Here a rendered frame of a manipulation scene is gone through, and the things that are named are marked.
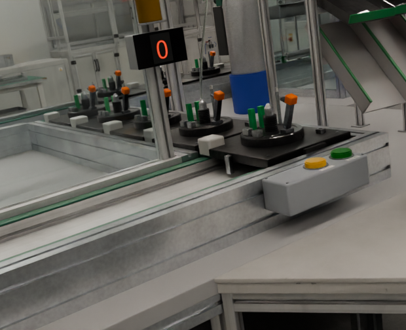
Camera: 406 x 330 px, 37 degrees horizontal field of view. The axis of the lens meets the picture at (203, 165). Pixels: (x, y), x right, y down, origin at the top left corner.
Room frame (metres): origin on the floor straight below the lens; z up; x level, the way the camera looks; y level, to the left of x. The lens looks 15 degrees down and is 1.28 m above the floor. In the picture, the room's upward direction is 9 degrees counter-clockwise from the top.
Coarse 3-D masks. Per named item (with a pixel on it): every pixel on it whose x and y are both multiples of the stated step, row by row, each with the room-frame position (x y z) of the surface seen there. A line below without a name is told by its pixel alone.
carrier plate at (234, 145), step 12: (312, 132) 1.30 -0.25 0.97; (336, 132) 1.26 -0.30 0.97; (348, 132) 1.26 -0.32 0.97; (228, 144) 1.31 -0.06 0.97; (240, 144) 1.29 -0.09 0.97; (288, 144) 1.23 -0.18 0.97; (300, 144) 1.21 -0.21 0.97; (312, 144) 1.20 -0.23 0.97; (216, 156) 1.27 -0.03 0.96; (240, 156) 1.20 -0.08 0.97; (252, 156) 1.17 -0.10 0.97; (264, 156) 1.15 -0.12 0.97; (276, 156) 1.14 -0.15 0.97; (288, 156) 1.16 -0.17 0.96
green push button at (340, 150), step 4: (340, 148) 1.12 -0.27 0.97; (344, 148) 1.12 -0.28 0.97; (332, 152) 1.10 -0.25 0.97; (336, 152) 1.10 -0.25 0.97; (340, 152) 1.09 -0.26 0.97; (344, 152) 1.09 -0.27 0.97; (348, 152) 1.09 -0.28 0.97; (332, 156) 1.10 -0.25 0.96; (336, 156) 1.09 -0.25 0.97; (340, 156) 1.09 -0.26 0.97; (344, 156) 1.09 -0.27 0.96; (348, 156) 1.09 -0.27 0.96
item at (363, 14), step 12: (324, 0) 1.42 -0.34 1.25; (336, 0) 1.47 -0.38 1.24; (348, 0) 1.47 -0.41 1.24; (360, 0) 1.48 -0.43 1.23; (372, 0) 1.46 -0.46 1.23; (336, 12) 1.39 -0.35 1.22; (348, 12) 1.41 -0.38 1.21; (360, 12) 1.41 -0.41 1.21; (372, 12) 1.36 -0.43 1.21; (384, 12) 1.38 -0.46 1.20; (348, 24) 1.35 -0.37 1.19
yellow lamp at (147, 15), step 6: (138, 0) 1.27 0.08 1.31; (144, 0) 1.27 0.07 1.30; (150, 0) 1.27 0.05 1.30; (156, 0) 1.27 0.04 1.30; (138, 6) 1.27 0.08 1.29; (144, 6) 1.27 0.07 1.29; (150, 6) 1.27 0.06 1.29; (156, 6) 1.27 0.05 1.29; (138, 12) 1.28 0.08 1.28; (144, 12) 1.27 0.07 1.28; (150, 12) 1.27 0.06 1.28; (156, 12) 1.27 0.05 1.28; (138, 18) 1.28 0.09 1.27; (144, 18) 1.27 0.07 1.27; (150, 18) 1.27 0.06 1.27; (156, 18) 1.27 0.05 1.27
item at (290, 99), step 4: (284, 96) 1.26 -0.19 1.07; (288, 96) 1.22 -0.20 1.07; (292, 96) 1.22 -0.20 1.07; (296, 96) 1.23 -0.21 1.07; (280, 100) 1.25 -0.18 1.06; (284, 100) 1.24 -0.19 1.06; (288, 100) 1.22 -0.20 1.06; (292, 100) 1.22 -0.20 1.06; (296, 100) 1.23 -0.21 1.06; (288, 104) 1.23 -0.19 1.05; (292, 104) 1.22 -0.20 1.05; (288, 108) 1.23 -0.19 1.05; (292, 108) 1.23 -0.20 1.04; (288, 112) 1.23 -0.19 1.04; (292, 112) 1.24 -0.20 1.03; (284, 116) 1.24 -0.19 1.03; (288, 116) 1.23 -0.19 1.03; (292, 116) 1.24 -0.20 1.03; (284, 120) 1.24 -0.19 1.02; (288, 120) 1.24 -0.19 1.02; (284, 124) 1.25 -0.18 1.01; (288, 124) 1.24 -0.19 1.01; (288, 128) 1.25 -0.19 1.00
